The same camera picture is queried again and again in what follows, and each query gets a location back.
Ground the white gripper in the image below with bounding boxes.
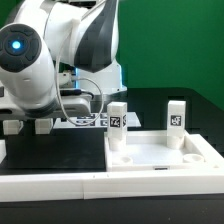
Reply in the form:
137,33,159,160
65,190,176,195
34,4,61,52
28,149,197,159
0,95,91,121

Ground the white square tabletop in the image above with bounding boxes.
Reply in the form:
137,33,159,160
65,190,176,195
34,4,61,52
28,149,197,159
105,130,215,172

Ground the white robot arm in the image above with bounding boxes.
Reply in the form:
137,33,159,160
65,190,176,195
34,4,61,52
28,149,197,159
0,0,126,121

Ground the white sheet with tags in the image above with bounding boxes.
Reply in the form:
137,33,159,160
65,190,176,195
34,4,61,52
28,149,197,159
53,112,141,129

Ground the white front fence bar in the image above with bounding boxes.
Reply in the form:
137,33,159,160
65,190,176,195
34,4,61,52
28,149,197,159
0,169,224,202

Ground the white fence bar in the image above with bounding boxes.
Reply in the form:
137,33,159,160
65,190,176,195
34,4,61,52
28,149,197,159
185,134,224,169
0,169,224,202

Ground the white left fence block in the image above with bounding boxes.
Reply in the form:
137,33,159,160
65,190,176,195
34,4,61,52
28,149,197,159
0,140,7,164

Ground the white right fence bar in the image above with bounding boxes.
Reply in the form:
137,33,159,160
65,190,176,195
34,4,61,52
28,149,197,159
185,134,224,169

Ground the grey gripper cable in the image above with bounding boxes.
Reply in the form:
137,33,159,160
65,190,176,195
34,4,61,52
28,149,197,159
54,23,106,128

